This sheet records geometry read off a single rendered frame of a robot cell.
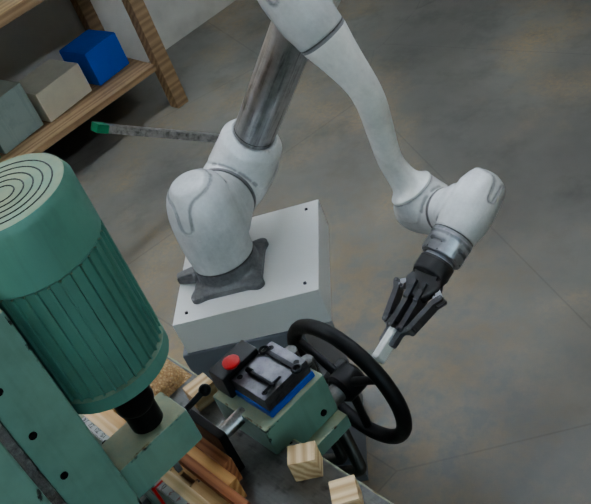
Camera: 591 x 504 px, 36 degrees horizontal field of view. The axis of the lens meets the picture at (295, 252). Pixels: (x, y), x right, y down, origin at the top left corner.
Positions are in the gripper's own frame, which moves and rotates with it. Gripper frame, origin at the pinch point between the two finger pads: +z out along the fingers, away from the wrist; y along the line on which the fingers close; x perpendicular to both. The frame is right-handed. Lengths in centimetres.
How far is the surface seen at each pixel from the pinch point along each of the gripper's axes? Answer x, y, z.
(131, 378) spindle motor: -64, 15, 30
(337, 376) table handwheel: -16.5, 6.6, 11.9
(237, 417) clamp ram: -34.9, 8.1, 27.2
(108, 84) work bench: 74, -275, -67
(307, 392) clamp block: -31.1, 14.5, 17.9
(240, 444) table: -29.7, 7.3, 30.6
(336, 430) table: -21.9, 16.5, 20.3
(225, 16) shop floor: 132, -314, -153
